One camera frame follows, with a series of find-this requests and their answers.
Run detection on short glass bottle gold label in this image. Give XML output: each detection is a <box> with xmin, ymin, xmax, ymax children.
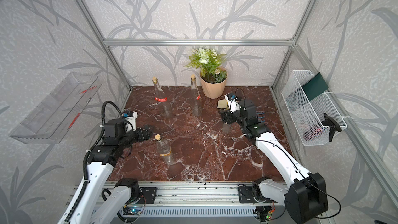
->
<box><xmin>155</xmin><ymin>134</ymin><xmax>175</xmax><ymax>166</ymax></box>

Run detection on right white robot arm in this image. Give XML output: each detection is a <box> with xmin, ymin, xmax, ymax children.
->
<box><xmin>218</xmin><ymin>93</ymin><xmax>329</xmax><ymax>224</ymax></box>

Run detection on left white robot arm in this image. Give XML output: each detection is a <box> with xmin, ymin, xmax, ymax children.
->
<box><xmin>59</xmin><ymin>117</ymin><xmax>153</xmax><ymax>224</ymax></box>

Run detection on glass bottle with red label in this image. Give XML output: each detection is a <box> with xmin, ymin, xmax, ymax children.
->
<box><xmin>152</xmin><ymin>77</ymin><xmax>173</xmax><ymax>118</ymax></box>

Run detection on tall slim glass bottle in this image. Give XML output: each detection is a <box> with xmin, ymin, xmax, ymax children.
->
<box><xmin>190</xmin><ymin>74</ymin><xmax>202</xmax><ymax>117</ymax></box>

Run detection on black spray bottle trigger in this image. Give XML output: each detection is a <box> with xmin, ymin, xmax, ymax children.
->
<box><xmin>321</xmin><ymin>113</ymin><xmax>342</xmax><ymax>142</ymax></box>

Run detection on blue hand rake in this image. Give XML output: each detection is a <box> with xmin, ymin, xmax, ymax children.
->
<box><xmin>257</xmin><ymin>112</ymin><xmax>265</xmax><ymax>122</ymax></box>

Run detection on yellow gardening glove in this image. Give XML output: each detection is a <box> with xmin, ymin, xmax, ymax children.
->
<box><xmin>217</xmin><ymin>99</ymin><xmax>229</xmax><ymax>110</ymax></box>

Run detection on pink flower pot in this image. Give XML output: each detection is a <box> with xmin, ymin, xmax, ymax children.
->
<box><xmin>200</xmin><ymin>70</ymin><xmax>228</xmax><ymax>99</ymax></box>

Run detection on green artificial plant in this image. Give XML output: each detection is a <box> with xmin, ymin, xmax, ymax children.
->
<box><xmin>184</xmin><ymin>48</ymin><xmax>228</xmax><ymax>84</ymax></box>

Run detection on dark green card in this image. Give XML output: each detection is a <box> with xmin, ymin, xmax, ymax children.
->
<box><xmin>302</xmin><ymin>73</ymin><xmax>329</xmax><ymax>101</ymax></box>

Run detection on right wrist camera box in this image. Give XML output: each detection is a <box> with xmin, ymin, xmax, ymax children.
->
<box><xmin>224</xmin><ymin>92</ymin><xmax>240</xmax><ymax>114</ymax></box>

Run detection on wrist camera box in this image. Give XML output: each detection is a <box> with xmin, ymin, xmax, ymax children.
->
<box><xmin>224</xmin><ymin>92</ymin><xmax>240</xmax><ymax>114</ymax></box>
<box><xmin>122</xmin><ymin>111</ymin><xmax>138</xmax><ymax>132</ymax></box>

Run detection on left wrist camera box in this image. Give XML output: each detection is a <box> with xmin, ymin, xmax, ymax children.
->
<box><xmin>122</xmin><ymin>111</ymin><xmax>138</xmax><ymax>132</ymax></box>

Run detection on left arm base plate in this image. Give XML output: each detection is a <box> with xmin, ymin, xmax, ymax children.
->
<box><xmin>137</xmin><ymin>187</ymin><xmax>157</xmax><ymax>204</ymax></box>

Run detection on white mesh wall basket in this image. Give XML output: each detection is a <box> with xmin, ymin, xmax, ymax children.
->
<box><xmin>282</xmin><ymin>70</ymin><xmax>347</xmax><ymax>146</ymax></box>

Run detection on clear plastic wall shelf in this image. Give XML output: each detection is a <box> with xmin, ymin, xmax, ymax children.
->
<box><xmin>9</xmin><ymin>72</ymin><xmax>102</xmax><ymax>144</ymax></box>

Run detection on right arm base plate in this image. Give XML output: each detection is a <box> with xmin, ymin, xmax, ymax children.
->
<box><xmin>237</xmin><ymin>184</ymin><xmax>275</xmax><ymax>204</ymax></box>

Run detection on aluminium front rail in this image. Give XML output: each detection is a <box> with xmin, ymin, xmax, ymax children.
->
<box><xmin>71</xmin><ymin>181</ymin><xmax>327</xmax><ymax>207</ymax></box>

